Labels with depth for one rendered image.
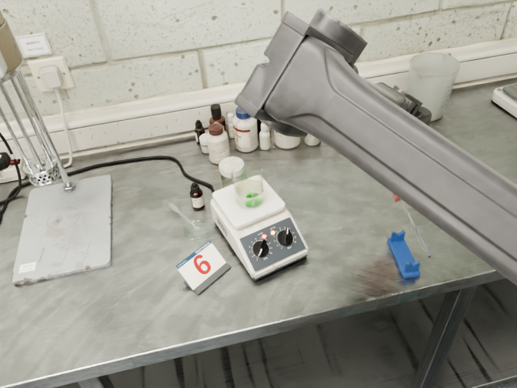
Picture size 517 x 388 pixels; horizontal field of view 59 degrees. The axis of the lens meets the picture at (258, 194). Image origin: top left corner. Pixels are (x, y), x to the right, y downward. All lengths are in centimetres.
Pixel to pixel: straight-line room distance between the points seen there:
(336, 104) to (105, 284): 75
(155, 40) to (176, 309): 66
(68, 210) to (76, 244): 12
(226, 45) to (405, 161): 99
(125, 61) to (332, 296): 77
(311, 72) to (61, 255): 83
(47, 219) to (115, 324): 35
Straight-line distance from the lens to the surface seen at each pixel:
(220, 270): 94
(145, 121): 128
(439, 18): 146
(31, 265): 108
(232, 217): 92
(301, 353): 160
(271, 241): 92
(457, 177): 30
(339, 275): 94
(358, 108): 31
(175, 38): 122
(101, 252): 104
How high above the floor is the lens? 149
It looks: 43 degrees down
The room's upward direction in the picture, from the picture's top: 4 degrees counter-clockwise
